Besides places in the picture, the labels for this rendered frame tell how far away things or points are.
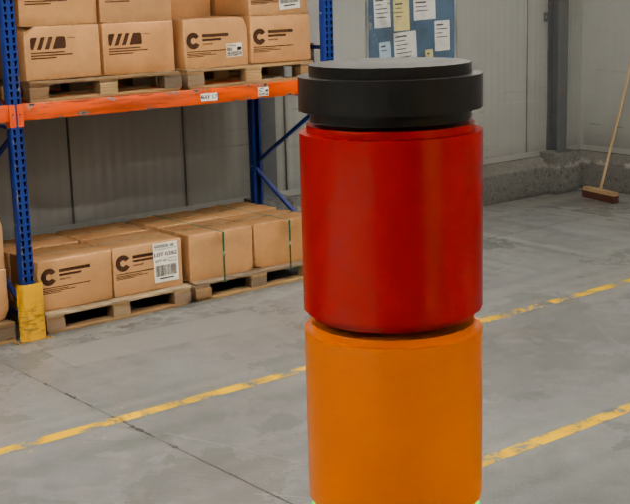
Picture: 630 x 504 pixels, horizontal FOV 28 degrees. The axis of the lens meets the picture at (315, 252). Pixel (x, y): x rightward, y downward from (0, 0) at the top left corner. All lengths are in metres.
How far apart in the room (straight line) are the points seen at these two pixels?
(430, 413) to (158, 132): 10.41
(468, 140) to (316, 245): 0.05
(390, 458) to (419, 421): 0.01
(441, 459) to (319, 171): 0.08
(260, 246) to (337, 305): 9.54
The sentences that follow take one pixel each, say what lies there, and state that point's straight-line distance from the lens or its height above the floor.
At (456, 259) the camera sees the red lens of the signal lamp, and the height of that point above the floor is 2.29.
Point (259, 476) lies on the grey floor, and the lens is 6.22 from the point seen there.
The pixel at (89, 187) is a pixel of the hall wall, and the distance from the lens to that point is 10.44.
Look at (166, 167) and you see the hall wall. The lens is 10.81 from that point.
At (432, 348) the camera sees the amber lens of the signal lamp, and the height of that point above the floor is 2.27.
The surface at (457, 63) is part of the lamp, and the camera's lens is 0.33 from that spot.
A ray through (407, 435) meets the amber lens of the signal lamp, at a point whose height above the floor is 2.24.
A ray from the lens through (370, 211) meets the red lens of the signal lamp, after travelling 0.32.
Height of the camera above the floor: 2.36
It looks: 12 degrees down
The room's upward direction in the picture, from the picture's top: 2 degrees counter-clockwise
